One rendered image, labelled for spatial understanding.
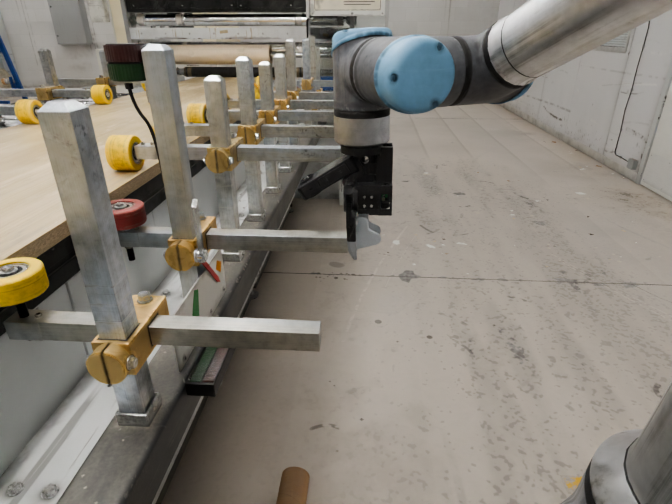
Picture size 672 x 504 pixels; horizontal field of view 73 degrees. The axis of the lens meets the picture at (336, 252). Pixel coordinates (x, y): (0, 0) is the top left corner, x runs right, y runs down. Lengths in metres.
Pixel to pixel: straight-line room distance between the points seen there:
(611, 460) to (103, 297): 0.54
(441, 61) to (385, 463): 1.22
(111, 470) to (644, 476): 0.57
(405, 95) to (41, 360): 0.69
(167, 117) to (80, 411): 0.51
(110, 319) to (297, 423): 1.11
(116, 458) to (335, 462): 0.94
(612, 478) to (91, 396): 0.78
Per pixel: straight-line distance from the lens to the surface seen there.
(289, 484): 1.40
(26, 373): 0.87
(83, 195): 0.56
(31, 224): 0.92
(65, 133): 0.55
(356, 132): 0.72
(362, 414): 1.67
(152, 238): 0.90
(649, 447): 0.40
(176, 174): 0.79
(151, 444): 0.70
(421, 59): 0.60
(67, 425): 0.90
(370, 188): 0.76
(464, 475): 1.56
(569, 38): 0.59
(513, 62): 0.64
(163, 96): 0.76
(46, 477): 0.83
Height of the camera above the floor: 1.19
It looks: 26 degrees down
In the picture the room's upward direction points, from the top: straight up
